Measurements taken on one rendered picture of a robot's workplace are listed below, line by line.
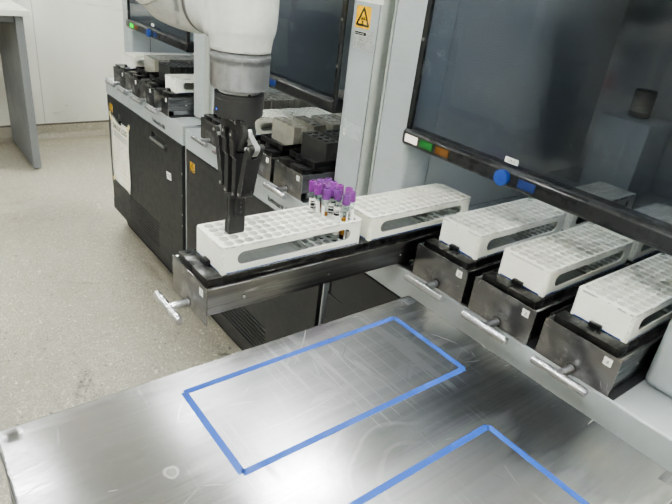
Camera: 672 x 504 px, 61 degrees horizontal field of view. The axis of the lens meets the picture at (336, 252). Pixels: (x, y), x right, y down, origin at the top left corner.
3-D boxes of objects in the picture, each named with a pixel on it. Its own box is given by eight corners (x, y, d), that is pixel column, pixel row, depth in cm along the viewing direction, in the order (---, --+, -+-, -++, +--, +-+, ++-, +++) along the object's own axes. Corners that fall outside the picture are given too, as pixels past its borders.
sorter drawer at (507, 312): (639, 243, 148) (651, 211, 144) (694, 266, 139) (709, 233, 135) (451, 314, 106) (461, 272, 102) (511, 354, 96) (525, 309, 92)
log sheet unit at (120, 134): (113, 180, 275) (108, 106, 259) (133, 200, 256) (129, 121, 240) (108, 180, 273) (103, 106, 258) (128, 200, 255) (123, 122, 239)
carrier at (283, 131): (299, 148, 160) (300, 127, 158) (293, 149, 159) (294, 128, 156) (276, 137, 168) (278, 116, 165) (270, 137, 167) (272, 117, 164)
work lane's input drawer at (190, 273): (434, 227, 142) (441, 193, 138) (476, 249, 133) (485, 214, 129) (148, 295, 100) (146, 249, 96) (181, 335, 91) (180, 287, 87)
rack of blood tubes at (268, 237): (329, 228, 118) (332, 200, 115) (359, 248, 111) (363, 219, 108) (195, 256, 100) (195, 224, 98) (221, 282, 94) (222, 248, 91)
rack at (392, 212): (434, 206, 136) (440, 182, 133) (466, 222, 129) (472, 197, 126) (336, 227, 119) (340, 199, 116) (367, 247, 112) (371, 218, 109)
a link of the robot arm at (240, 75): (252, 46, 90) (250, 84, 92) (198, 45, 84) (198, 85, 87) (283, 56, 83) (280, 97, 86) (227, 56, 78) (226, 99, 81)
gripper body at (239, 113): (274, 95, 86) (271, 154, 90) (247, 83, 91) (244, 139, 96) (230, 97, 81) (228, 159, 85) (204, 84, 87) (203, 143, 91)
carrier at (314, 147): (331, 165, 150) (333, 143, 147) (324, 166, 149) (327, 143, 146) (306, 152, 158) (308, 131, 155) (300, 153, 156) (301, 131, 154)
